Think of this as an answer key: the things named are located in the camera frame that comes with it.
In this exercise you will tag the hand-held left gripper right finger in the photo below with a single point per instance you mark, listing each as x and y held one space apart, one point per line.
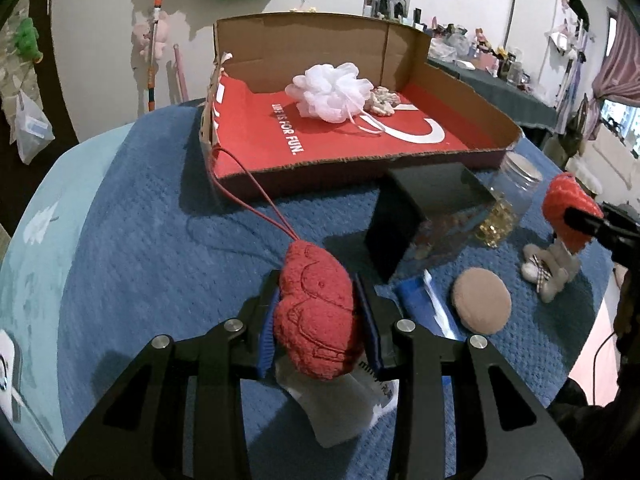
371 332

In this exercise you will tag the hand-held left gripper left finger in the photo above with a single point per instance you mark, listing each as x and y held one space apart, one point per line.
267 332

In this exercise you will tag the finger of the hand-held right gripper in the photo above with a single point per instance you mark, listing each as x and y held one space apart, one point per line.
592 224

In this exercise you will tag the red knitted soft item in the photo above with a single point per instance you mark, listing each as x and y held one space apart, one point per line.
562 200

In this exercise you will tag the blue and white packet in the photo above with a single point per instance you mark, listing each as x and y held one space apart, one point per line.
425 305

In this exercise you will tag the white fluffy bunny scrunchie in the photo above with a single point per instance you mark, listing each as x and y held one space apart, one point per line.
552 270

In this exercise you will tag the white soft cloth item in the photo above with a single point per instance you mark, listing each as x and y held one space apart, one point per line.
330 410

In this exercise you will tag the beige round powder puff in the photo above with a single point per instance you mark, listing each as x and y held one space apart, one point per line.
481 301

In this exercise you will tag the cardboard box with red lining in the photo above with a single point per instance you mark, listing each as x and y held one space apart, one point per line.
350 130

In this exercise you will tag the blue textured blanket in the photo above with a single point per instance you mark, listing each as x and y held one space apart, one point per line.
150 260

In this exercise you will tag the table with dark cloth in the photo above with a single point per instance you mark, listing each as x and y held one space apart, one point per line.
505 97

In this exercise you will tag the pink curtain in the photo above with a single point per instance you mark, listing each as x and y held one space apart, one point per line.
620 60

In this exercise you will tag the white wardrobe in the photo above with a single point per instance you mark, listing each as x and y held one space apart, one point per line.
535 35

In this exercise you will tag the clutter of small bottles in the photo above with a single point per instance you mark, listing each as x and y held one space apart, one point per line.
480 42

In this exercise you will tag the cream pink crochet item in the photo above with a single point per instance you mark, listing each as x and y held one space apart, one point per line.
385 101

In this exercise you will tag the white mesh bath pouf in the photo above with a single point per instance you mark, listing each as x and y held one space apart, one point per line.
330 92

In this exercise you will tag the light blue bed sheet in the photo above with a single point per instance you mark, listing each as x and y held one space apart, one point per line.
40 240

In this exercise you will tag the white plastic item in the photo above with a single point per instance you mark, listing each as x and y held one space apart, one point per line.
7 370

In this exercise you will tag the pink stick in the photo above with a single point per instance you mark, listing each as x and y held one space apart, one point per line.
180 75

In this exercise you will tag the orange and white stick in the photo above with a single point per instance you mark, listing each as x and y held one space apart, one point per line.
154 55

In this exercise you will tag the dark wooden door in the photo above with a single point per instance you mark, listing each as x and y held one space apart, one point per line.
55 110

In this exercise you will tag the clear plastic bag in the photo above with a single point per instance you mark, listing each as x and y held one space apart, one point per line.
32 130

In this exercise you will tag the pink plush toy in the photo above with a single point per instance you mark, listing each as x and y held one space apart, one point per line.
150 35

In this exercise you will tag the small pink ornament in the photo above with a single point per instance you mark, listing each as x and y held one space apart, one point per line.
307 8

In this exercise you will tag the beige hanging door organizer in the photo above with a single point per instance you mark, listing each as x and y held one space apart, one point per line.
12 75

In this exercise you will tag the green plush toy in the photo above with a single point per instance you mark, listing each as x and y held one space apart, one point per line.
27 37

